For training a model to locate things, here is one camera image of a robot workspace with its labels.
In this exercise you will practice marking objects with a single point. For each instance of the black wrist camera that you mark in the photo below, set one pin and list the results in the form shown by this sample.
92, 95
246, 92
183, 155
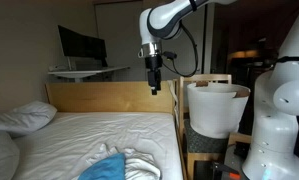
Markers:
169, 55

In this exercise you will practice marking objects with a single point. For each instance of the green chair cushion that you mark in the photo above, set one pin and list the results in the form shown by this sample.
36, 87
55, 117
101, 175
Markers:
202, 143

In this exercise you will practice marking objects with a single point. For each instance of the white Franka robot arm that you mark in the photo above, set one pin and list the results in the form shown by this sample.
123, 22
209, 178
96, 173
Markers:
282, 133

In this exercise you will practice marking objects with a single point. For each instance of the black and red clamp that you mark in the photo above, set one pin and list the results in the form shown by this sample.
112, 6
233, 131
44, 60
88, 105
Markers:
222, 168

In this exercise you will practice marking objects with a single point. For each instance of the wooden bed frame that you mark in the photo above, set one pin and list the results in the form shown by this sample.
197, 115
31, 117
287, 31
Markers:
105, 96

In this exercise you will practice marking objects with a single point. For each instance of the blue shirt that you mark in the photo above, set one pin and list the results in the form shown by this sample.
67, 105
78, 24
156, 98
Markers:
105, 170

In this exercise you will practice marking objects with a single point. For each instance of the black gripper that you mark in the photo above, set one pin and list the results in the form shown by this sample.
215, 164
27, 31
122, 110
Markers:
154, 71

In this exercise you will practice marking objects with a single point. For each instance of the white bed sheet mattress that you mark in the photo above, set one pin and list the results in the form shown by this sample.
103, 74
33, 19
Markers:
99, 133

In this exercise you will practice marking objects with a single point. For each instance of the white woven basket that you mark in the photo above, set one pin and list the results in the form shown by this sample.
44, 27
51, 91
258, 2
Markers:
215, 110

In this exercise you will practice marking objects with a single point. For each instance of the white and blue clothes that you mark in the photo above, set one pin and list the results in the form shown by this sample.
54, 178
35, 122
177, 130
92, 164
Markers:
140, 166

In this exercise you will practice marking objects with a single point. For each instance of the wooden chair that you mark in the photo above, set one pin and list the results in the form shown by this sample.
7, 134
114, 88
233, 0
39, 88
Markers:
190, 160

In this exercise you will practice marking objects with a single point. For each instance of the black wide monitor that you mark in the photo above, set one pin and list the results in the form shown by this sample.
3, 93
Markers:
79, 43

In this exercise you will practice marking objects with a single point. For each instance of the small white pillow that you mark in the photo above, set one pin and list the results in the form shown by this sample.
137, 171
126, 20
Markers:
25, 118

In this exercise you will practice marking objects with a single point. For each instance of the small white desk device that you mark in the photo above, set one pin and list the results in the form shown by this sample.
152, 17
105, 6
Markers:
57, 67

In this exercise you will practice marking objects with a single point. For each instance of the large white pillow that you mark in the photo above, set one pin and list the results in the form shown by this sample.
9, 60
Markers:
0, 156

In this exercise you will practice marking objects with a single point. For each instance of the white desk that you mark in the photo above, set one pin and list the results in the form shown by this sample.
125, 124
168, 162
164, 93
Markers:
85, 71

